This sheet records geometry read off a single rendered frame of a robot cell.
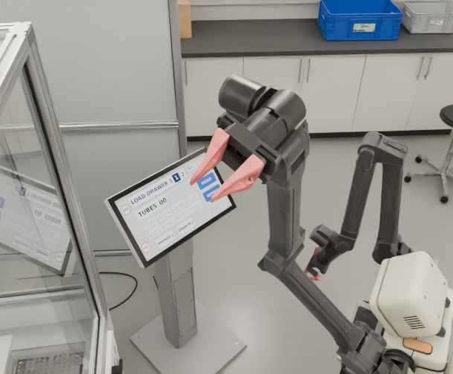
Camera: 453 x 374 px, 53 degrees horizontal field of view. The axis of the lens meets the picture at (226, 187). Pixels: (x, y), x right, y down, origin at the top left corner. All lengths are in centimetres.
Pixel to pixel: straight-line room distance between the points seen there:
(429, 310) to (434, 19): 337
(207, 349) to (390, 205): 156
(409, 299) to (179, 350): 166
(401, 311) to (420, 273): 12
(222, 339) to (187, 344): 20
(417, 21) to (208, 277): 274
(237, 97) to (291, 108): 8
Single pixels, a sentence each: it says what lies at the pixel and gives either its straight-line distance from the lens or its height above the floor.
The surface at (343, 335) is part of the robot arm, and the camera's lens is 123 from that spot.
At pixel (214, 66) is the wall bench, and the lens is 384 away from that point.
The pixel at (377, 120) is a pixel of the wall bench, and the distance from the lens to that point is 437.
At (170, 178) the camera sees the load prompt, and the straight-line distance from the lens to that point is 194.
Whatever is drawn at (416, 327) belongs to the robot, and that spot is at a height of 130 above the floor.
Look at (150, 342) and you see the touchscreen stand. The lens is 277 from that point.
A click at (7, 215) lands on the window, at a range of 90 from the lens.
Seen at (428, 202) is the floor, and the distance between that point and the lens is 391.
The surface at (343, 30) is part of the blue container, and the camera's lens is 404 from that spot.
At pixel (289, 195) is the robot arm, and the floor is 184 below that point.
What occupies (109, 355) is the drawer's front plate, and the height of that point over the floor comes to 93.
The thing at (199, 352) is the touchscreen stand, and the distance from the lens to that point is 270.
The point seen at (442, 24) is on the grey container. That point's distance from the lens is 447.
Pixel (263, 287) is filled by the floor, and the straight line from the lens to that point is 301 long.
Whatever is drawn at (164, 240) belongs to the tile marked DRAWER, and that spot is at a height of 100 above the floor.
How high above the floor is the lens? 235
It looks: 39 degrees down
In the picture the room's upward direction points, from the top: straight up
